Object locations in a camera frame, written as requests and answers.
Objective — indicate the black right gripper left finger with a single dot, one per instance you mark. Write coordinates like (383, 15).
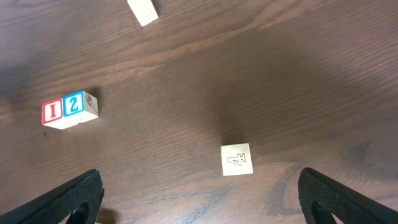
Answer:
(79, 200)

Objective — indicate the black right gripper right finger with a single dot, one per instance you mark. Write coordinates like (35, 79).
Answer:
(323, 199)

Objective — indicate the yellow top block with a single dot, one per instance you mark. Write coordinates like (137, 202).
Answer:
(236, 159)

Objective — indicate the red letter I block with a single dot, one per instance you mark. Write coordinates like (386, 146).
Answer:
(53, 115)

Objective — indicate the blue number 2 block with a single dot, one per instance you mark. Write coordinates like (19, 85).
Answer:
(80, 107)

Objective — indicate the green letter R block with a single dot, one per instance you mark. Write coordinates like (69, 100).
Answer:
(143, 10)

